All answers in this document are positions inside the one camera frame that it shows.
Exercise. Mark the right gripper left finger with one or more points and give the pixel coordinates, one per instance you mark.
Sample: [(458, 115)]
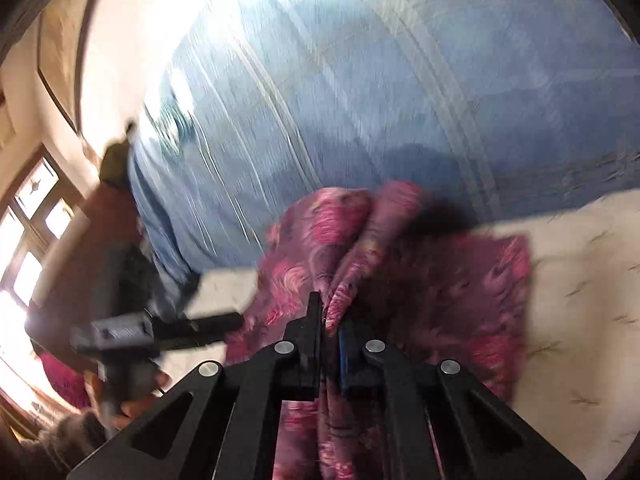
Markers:
[(219, 422)]

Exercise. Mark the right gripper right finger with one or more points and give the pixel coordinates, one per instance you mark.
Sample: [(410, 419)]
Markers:
[(438, 421)]

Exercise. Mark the purple floral garment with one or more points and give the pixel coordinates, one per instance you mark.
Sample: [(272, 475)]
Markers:
[(410, 267)]

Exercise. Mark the person's left hand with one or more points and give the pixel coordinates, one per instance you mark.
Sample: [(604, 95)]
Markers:
[(130, 409)]

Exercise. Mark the cream leaf-print pillow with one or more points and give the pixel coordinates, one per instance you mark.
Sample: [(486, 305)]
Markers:
[(579, 385)]

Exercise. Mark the blue plaid bedsheet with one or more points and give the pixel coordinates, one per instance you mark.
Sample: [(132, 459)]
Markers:
[(508, 107)]

